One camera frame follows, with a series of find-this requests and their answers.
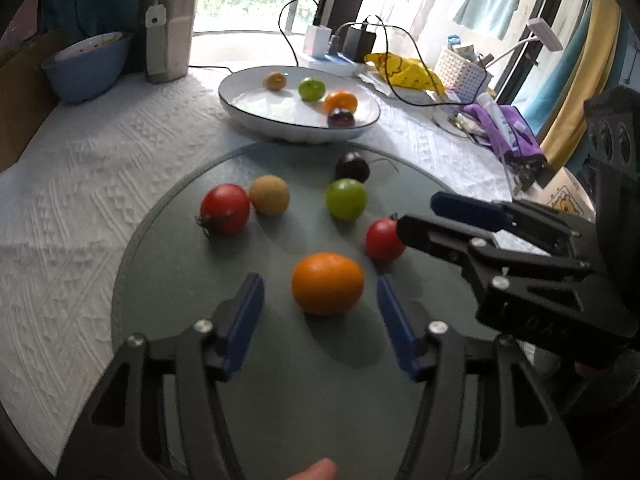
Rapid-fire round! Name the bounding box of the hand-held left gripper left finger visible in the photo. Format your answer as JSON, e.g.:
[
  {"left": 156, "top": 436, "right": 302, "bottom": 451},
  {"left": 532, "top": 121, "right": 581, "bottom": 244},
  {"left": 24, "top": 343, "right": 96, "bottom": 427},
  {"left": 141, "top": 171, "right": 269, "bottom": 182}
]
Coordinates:
[{"left": 57, "top": 273, "right": 266, "bottom": 480}]

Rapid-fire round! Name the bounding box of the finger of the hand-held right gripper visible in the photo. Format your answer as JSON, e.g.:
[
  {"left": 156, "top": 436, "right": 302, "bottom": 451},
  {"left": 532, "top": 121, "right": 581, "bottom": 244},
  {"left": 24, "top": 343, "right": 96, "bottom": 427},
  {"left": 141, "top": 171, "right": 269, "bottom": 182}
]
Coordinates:
[
  {"left": 430, "top": 191, "right": 596, "bottom": 261},
  {"left": 396, "top": 214, "right": 606, "bottom": 307}
]

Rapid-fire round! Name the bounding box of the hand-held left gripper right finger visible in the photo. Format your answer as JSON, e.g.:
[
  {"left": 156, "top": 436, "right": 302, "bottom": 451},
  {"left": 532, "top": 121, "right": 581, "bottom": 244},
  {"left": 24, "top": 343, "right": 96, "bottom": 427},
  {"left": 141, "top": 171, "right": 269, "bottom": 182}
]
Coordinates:
[{"left": 376, "top": 276, "right": 583, "bottom": 480}]

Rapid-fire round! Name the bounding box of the small red tomato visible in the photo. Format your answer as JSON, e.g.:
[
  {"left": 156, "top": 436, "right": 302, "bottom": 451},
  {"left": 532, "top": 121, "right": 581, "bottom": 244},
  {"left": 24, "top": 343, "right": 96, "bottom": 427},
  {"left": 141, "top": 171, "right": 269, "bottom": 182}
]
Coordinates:
[{"left": 364, "top": 217, "right": 407, "bottom": 262}]

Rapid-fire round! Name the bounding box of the large orange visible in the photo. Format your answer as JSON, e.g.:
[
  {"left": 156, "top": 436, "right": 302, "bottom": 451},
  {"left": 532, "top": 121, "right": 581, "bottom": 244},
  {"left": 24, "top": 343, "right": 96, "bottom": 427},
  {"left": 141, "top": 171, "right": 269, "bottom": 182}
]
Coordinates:
[{"left": 291, "top": 252, "right": 365, "bottom": 317}]

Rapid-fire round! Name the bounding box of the white plate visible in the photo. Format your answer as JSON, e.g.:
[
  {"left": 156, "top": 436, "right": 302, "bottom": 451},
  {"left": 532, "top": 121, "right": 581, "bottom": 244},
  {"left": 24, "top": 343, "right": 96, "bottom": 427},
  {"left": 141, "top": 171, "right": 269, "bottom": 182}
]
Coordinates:
[{"left": 218, "top": 65, "right": 382, "bottom": 144}]

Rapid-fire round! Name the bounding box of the person's left hand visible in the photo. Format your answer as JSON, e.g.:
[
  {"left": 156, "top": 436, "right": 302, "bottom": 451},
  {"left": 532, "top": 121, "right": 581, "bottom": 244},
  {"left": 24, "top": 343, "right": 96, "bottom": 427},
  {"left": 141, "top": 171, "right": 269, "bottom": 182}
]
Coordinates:
[{"left": 287, "top": 458, "right": 338, "bottom": 480}]

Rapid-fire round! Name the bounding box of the grey round mat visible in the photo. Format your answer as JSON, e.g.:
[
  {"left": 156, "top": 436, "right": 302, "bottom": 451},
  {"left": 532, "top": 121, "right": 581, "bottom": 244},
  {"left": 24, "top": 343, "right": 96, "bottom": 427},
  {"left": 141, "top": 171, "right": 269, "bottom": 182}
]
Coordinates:
[{"left": 111, "top": 141, "right": 526, "bottom": 480}]

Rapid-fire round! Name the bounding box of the purple pouch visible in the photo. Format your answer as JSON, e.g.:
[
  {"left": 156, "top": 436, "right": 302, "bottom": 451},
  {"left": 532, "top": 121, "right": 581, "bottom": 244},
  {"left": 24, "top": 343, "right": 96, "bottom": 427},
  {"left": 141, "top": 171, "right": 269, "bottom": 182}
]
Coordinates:
[{"left": 461, "top": 101, "right": 546, "bottom": 162}]

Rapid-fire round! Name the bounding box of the printed yellow box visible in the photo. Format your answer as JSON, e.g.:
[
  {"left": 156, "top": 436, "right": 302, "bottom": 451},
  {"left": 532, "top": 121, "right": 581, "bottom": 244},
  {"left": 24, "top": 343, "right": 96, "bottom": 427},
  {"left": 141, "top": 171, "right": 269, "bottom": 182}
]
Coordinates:
[{"left": 542, "top": 167, "right": 597, "bottom": 222}]

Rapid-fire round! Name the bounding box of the large red tomato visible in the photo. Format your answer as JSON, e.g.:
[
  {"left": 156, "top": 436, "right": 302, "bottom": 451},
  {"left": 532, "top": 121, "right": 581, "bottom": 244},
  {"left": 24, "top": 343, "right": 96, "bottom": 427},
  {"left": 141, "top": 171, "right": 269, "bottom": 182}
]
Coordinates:
[{"left": 196, "top": 183, "right": 251, "bottom": 238}]

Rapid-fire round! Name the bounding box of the white perforated basket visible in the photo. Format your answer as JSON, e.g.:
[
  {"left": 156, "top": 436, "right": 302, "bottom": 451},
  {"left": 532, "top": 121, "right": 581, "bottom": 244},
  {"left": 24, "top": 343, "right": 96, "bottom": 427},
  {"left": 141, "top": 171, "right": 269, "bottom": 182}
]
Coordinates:
[{"left": 433, "top": 46, "right": 495, "bottom": 104}]

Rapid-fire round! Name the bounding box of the yellow printed bag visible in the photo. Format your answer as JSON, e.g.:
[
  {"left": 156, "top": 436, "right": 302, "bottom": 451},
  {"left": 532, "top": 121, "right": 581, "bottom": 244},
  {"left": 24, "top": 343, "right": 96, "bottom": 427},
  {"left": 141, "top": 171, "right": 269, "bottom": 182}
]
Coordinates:
[{"left": 363, "top": 52, "right": 447, "bottom": 96}]

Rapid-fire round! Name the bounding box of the teal curtain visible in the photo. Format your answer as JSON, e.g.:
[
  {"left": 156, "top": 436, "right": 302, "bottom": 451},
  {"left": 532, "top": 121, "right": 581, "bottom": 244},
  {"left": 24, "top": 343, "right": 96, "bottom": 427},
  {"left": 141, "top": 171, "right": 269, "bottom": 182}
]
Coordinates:
[{"left": 519, "top": 7, "right": 597, "bottom": 133}]

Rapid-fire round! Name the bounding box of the small orange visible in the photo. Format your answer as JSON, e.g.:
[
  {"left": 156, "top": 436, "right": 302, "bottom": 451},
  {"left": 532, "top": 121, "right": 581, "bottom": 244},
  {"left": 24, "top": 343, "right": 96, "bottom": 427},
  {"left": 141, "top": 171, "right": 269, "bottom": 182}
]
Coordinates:
[{"left": 323, "top": 90, "right": 359, "bottom": 115}]

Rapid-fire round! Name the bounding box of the yellow curtain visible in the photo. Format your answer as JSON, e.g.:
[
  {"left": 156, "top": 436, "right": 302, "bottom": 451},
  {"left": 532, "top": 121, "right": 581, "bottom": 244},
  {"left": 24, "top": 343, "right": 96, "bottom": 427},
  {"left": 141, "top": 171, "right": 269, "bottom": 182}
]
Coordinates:
[{"left": 540, "top": 0, "right": 622, "bottom": 163}]

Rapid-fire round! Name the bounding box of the small green tomato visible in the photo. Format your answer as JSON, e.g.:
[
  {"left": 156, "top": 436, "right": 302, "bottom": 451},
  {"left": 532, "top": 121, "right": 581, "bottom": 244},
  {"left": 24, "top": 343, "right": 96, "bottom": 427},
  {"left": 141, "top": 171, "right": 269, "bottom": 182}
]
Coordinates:
[{"left": 298, "top": 77, "right": 327, "bottom": 102}]

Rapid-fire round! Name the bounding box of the white desk lamp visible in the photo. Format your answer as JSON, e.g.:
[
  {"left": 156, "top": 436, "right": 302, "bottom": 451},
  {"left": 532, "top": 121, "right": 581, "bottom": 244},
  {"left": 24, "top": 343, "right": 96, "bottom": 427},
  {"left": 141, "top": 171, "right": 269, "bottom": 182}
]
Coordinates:
[{"left": 486, "top": 17, "right": 565, "bottom": 70}]

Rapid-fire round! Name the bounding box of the white power strip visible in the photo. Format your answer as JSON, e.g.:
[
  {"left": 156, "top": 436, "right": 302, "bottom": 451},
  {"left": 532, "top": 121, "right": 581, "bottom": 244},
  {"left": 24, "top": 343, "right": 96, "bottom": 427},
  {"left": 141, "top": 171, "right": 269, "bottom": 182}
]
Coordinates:
[{"left": 300, "top": 52, "right": 367, "bottom": 77}]

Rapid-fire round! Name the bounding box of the black charger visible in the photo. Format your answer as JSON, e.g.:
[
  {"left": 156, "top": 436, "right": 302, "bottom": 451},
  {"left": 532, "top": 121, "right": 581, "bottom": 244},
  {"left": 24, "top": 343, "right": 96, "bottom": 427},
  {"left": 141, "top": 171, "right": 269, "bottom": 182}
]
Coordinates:
[{"left": 342, "top": 23, "right": 379, "bottom": 63}]

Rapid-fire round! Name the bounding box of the white textured tablecloth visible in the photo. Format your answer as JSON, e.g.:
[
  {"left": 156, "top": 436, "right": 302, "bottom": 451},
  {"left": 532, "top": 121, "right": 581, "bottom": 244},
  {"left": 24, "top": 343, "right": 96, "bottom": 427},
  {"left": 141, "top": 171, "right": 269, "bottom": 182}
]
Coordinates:
[{"left": 0, "top": 62, "right": 551, "bottom": 477}]

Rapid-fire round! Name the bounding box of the white charger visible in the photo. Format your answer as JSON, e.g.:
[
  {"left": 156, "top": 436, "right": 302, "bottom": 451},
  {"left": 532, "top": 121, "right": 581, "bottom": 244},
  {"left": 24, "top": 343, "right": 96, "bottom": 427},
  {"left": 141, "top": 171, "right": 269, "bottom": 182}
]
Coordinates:
[{"left": 303, "top": 23, "right": 332, "bottom": 59}]

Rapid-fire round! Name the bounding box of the blue bowl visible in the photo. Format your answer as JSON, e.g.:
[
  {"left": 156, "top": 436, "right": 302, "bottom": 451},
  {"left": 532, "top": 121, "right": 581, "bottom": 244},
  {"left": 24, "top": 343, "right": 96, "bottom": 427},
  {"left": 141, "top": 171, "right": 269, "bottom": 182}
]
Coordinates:
[{"left": 41, "top": 31, "right": 134, "bottom": 105}]

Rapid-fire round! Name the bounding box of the steel tumbler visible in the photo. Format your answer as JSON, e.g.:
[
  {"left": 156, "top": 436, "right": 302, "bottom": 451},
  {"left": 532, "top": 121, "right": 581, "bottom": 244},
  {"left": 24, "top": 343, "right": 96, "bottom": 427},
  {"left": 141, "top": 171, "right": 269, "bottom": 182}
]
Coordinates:
[{"left": 140, "top": 0, "right": 201, "bottom": 85}]

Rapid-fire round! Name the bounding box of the white hang tag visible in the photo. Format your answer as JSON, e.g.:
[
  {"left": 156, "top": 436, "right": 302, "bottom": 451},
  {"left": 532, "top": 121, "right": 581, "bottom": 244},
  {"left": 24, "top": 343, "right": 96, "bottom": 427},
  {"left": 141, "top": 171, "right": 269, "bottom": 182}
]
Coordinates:
[{"left": 145, "top": 4, "right": 169, "bottom": 75}]

